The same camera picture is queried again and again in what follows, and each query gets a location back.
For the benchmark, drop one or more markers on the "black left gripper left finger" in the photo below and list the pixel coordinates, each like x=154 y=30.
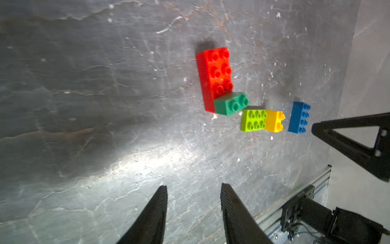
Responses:
x=149 y=227

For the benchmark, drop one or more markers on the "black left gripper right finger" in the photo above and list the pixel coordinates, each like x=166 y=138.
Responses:
x=239 y=225

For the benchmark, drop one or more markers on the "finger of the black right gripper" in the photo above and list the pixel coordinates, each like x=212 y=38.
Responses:
x=375 y=160

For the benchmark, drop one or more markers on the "blue lego brick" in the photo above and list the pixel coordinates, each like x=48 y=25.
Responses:
x=299 y=117

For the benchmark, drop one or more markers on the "lime green lego brick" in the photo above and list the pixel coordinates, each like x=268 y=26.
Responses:
x=253 y=120

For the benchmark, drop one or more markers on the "yellow lego brick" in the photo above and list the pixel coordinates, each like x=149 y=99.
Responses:
x=274 y=121

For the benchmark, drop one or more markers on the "dark green lego brick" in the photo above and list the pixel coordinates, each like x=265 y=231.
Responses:
x=231 y=103

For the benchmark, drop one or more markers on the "red lego brick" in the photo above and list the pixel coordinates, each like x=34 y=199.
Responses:
x=215 y=75

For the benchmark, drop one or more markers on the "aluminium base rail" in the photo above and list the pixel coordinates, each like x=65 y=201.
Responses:
x=279 y=223

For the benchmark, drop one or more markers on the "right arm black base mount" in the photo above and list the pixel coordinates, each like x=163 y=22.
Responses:
x=337 y=226

